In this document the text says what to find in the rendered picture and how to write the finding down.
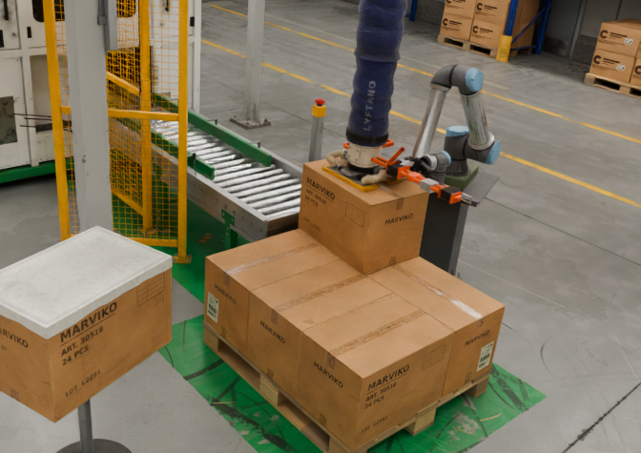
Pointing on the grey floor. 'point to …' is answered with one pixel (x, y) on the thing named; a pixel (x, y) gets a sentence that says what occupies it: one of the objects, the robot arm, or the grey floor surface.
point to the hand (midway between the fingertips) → (402, 171)
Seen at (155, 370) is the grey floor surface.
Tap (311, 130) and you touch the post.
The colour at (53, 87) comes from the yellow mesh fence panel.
